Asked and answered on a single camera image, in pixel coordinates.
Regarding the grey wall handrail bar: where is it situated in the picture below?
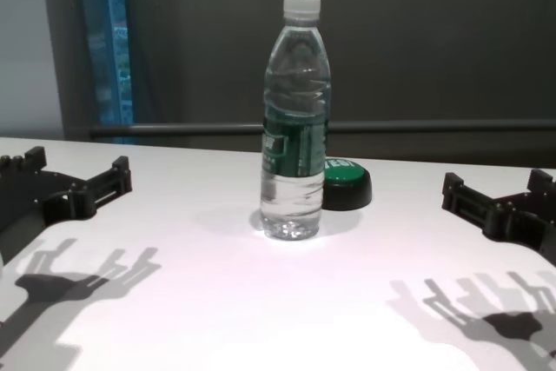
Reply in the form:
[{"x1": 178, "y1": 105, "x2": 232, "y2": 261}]
[{"x1": 89, "y1": 120, "x2": 556, "y2": 140}]

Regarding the clear water bottle green label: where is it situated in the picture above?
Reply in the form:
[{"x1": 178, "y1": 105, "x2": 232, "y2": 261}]
[{"x1": 259, "y1": 0, "x2": 333, "y2": 242}]

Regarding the blue window frame strip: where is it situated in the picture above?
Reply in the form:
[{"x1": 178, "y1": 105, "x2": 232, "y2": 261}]
[{"x1": 84, "y1": 0, "x2": 136, "y2": 125}]

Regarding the green YES push button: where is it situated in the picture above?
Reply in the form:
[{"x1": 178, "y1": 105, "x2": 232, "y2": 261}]
[{"x1": 321, "y1": 156, "x2": 374, "y2": 212}]

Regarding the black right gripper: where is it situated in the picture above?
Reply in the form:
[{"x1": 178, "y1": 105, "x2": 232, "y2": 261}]
[{"x1": 440, "y1": 168, "x2": 556, "y2": 268}]

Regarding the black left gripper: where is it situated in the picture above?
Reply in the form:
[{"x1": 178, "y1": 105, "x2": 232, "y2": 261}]
[{"x1": 0, "y1": 146, "x2": 134, "y2": 260}]

